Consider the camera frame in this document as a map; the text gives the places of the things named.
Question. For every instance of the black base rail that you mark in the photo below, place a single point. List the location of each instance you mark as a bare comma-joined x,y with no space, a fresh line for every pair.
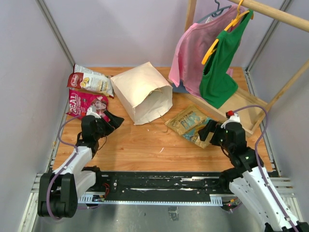
160,188

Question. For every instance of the blue cloth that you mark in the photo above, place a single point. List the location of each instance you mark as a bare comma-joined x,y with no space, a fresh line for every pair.
179,89

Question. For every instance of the yellow hanger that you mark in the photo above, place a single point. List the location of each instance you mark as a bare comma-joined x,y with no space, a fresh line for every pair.
233,23

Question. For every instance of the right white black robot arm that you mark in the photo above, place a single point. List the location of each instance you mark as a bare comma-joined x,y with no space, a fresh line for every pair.
249,180

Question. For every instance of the tan salt vinegar chips bag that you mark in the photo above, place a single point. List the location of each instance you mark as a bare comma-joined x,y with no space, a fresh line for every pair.
188,122

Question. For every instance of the wooden clothes rack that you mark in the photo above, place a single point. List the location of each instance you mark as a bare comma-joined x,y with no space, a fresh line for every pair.
254,108

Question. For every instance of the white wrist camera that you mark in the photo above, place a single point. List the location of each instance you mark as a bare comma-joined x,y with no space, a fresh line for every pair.
92,112
234,118

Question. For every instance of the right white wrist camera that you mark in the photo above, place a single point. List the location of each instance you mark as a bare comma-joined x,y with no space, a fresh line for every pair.
234,118

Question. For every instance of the magenta crisps bag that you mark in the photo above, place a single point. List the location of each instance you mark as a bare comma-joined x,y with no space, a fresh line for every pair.
79,102

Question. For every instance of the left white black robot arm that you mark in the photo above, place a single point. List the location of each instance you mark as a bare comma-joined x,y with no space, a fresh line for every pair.
60,190

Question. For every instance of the brown paper bag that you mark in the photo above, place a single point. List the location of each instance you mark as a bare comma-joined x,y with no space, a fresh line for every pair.
144,93

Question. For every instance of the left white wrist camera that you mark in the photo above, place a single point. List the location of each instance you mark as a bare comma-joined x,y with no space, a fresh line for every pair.
92,112

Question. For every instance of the grey blue hanger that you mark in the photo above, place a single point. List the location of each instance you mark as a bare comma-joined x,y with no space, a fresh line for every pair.
219,10

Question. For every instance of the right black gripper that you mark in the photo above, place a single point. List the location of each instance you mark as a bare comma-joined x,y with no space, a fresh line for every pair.
203,133

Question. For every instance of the pink t-shirt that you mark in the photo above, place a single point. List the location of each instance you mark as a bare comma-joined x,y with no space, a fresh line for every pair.
191,49

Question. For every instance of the green tank top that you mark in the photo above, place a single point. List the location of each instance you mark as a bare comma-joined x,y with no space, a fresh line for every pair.
216,86

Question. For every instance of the red white chips bag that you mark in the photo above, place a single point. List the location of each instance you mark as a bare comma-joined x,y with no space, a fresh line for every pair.
87,79

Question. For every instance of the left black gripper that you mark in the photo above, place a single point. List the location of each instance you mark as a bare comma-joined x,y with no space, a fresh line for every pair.
116,121

